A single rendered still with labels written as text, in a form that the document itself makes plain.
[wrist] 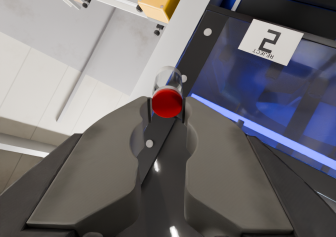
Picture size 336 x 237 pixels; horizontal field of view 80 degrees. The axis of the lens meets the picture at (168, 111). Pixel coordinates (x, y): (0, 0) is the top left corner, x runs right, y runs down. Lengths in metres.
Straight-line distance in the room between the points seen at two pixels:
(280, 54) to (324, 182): 0.21
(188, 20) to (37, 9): 2.36
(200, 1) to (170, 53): 0.12
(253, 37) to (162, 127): 0.23
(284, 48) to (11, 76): 2.61
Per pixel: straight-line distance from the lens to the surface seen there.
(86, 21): 2.78
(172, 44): 0.43
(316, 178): 0.39
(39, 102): 2.81
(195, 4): 0.46
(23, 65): 2.72
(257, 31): 0.41
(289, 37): 0.41
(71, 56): 2.74
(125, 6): 0.80
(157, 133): 0.39
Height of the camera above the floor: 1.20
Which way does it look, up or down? level
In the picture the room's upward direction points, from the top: 152 degrees counter-clockwise
